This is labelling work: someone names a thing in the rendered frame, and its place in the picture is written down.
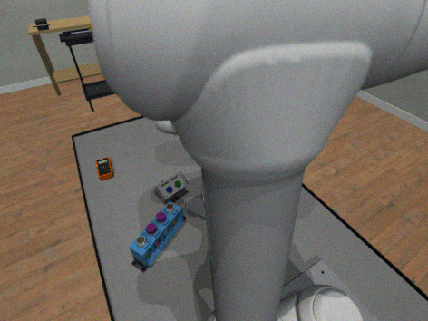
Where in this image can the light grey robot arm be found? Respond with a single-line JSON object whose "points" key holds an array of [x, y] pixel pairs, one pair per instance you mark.
{"points": [[254, 88]]}

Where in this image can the white key housing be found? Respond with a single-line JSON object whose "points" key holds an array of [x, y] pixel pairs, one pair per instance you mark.
{"points": [[171, 189]]}

